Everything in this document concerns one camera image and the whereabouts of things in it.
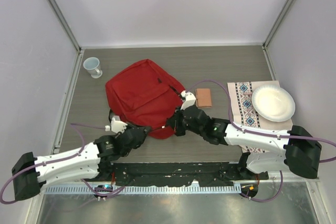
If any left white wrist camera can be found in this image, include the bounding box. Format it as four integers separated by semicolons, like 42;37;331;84
105;115;128;134

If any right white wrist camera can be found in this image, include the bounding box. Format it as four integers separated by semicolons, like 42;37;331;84
180;90;196;110

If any slotted cable duct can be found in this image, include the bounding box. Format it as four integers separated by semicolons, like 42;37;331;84
45;183;241;195

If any translucent plastic cup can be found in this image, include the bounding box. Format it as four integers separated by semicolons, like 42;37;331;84
83;57;103;79

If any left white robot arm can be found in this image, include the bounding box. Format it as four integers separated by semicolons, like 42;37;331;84
12;126;151;201

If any patterned cloth placemat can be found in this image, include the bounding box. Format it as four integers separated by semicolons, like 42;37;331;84
226;80;296;154

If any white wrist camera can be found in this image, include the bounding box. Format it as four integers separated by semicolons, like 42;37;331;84
180;90;196;110
105;115;128;134

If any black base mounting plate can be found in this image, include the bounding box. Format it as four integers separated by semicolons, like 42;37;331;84
86;162;269;187

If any red backpack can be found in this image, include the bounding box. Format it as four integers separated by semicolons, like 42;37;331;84
105;59;185;140

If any white paper plate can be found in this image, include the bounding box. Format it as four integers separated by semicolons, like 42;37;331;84
251;84;296;122

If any aluminium frame rail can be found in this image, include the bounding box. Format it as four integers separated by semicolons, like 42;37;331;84
41;173;304;190

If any tan leather wallet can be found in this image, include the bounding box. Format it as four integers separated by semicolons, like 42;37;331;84
195;88;212;108

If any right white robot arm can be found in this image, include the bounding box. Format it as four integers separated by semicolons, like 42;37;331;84
166;105;322;179

